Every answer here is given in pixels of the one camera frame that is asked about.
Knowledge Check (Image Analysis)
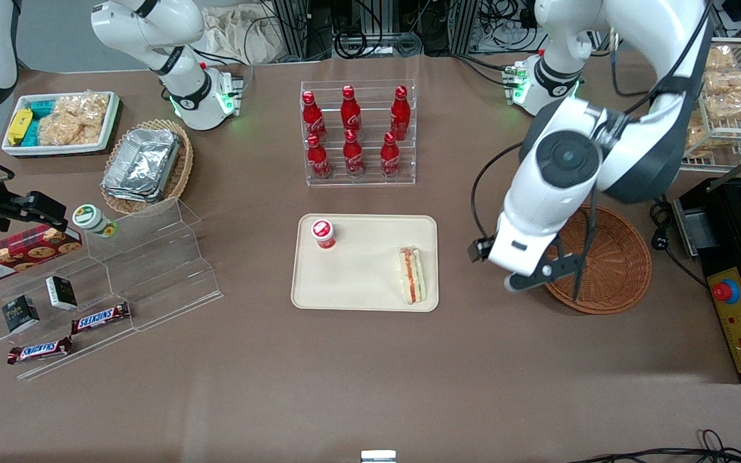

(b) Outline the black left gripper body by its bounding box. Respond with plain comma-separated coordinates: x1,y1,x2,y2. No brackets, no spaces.
517,235,590,293

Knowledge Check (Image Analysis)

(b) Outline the triangular sandwich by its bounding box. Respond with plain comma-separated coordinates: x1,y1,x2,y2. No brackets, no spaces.
399,245,426,305

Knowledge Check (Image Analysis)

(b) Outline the round brown wicker basket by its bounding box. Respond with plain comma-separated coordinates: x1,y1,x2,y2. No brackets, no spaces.
543,204,653,315

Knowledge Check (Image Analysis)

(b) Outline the white rectangular snack tray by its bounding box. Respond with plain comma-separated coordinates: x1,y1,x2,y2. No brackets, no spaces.
1,91,121,158

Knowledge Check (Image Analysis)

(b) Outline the oval light wicker basket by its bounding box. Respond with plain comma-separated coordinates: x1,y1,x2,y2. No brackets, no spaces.
100,119,194,215

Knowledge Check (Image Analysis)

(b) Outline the beige plastic tray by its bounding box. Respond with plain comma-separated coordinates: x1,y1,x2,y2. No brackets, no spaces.
291,214,439,313

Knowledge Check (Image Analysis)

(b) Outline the green-lidded white jar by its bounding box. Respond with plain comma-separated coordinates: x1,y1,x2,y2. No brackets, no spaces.
73,204,118,239

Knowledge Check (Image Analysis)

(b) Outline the red cookie box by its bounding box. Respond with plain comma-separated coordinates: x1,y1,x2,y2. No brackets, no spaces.
0,224,83,287

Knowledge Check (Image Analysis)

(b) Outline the aluminium foil container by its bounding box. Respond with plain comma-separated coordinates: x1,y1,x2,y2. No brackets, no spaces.
101,183,167,204
104,128,182,197

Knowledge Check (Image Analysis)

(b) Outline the clear bag of crackers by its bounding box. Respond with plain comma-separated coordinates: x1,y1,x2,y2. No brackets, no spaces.
38,113,102,147
54,93,112,126

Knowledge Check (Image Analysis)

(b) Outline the small black carton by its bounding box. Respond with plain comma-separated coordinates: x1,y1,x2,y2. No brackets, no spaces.
1,295,41,334
46,276,78,311

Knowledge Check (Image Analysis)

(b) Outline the yellow snack packet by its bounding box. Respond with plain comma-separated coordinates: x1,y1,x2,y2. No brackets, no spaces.
7,108,34,146

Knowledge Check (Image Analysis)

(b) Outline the Snickers chocolate bar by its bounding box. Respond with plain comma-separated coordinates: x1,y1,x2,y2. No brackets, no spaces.
7,336,73,366
71,302,131,335

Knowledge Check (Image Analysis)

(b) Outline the clear acrylic stepped shelf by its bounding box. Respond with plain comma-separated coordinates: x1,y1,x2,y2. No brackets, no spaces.
0,197,224,382

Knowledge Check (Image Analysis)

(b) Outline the bagged fried snack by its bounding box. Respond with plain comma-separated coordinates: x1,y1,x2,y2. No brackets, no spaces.
684,111,709,159
705,91,741,123
703,69,741,97
705,45,736,72

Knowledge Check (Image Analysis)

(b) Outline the red cola bottle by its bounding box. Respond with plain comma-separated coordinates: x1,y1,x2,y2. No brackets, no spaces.
380,132,401,178
343,129,365,177
307,134,333,179
341,86,362,136
390,86,410,141
301,91,327,143

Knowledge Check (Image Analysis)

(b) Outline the clear acrylic bottle rack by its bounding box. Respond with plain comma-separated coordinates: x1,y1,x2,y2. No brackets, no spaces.
300,79,417,187

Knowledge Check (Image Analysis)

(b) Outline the small red-capped drink bottle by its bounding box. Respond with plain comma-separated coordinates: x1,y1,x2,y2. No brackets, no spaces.
311,219,337,251

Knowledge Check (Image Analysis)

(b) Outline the beige cloth bag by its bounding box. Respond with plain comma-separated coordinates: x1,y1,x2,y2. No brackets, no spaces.
198,5,282,65

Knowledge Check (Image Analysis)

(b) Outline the black arm cable with connector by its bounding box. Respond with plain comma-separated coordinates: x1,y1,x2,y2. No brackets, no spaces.
468,0,713,264

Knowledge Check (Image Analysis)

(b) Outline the black power cable with plug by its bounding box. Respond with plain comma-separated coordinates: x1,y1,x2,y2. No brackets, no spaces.
650,198,709,287

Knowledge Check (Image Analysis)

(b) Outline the black floor cable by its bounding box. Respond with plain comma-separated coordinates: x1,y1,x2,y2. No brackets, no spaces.
567,429,741,463

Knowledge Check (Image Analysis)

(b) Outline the black background cable bundle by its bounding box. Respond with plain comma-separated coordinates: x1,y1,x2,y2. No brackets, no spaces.
333,0,424,60

